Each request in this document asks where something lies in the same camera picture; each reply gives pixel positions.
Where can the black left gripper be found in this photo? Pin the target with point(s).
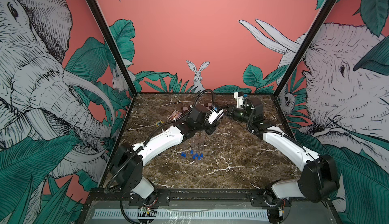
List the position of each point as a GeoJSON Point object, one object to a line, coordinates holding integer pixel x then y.
{"type": "Point", "coordinates": [212, 127]}

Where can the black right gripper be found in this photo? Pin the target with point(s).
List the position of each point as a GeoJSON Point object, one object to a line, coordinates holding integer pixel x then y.
{"type": "Point", "coordinates": [232, 110]}

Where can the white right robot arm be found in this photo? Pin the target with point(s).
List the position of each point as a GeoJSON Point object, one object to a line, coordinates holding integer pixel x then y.
{"type": "Point", "coordinates": [319, 177]}

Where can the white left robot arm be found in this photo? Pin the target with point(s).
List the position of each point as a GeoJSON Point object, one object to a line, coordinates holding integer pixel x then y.
{"type": "Point", "coordinates": [129, 160]}

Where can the brown checkered chess board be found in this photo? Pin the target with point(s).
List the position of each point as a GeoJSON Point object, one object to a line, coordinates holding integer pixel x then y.
{"type": "Point", "coordinates": [202, 107]}

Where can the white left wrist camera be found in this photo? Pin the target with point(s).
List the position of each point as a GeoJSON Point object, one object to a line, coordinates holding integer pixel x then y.
{"type": "Point", "coordinates": [216, 113]}

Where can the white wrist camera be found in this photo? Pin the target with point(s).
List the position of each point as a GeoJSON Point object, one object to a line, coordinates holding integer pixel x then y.
{"type": "Point", "coordinates": [239, 97]}
{"type": "Point", "coordinates": [216, 113]}

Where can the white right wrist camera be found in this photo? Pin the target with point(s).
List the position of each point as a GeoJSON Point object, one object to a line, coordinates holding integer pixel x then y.
{"type": "Point", "coordinates": [239, 97]}

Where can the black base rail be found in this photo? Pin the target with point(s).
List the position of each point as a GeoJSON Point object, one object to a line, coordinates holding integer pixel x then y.
{"type": "Point", "coordinates": [166, 197]}

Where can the white slotted cable duct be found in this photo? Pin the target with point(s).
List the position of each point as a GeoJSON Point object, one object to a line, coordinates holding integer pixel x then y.
{"type": "Point", "coordinates": [214, 214]}

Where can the black frame post right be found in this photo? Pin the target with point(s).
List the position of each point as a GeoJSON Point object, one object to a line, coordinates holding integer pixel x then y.
{"type": "Point", "coordinates": [311, 34]}

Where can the black frame post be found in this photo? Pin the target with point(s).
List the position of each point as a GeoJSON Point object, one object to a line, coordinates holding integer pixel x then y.
{"type": "Point", "coordinates": [107, 35]}
{"type": "Point", "coordinates": [311, 34]}

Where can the black frame post left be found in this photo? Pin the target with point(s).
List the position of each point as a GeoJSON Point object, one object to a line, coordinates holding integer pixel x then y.
{"type": "Point", "coordinates": [107, 35]}

